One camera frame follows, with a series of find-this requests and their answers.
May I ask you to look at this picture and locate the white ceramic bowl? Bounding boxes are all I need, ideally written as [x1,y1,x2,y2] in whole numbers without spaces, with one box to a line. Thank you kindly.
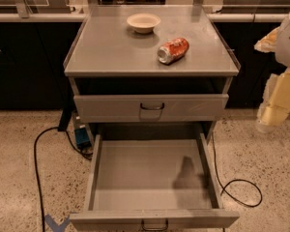
[127,14,160,34]

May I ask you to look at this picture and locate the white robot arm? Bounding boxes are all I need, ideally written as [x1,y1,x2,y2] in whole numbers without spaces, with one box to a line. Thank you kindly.
[254,13,290,133]

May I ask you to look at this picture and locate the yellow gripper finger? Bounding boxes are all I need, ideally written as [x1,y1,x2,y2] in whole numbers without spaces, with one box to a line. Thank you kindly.
[256,68,290,133]
[254,27,279,53]

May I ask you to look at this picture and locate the open grey middle drawer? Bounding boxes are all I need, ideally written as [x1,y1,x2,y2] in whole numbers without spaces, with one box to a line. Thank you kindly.
[71,133,240,232]

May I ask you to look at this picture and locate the black cable right floor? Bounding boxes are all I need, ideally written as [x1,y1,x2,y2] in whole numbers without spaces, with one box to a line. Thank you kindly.
[211,132,264,209]

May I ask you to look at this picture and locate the blue tape floor mark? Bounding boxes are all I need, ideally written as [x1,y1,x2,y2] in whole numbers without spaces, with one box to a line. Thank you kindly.
[44,215,70,232]

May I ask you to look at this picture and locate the blue power box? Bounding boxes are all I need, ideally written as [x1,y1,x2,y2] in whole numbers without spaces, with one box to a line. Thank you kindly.
[74,128,91,150]

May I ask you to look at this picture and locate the red coke can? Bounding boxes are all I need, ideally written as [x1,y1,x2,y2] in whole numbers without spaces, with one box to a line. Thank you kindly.
[158,38,189,65]

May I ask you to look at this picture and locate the dark counter cabinet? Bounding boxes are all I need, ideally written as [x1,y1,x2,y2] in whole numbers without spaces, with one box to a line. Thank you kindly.
[0,22,285,110]

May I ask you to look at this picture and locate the closed grey top drawer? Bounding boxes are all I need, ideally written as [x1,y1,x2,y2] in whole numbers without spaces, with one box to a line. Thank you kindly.
[74,94,228,123]

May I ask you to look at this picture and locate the grey metal drawer cabinet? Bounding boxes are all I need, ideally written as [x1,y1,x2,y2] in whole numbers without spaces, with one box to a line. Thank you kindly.
[63,5,242,232]

